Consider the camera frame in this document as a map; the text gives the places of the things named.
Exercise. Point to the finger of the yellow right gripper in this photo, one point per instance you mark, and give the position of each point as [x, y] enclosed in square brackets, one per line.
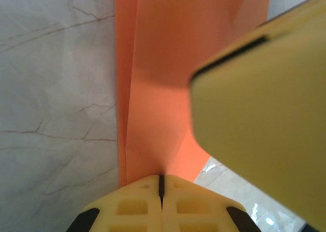
[293, 15]
[267, 127]

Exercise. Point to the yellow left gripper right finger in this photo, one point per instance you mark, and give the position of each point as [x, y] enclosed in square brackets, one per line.
[198, 211]

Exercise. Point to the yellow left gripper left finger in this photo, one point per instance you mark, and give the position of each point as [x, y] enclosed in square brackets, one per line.
[132, 211]

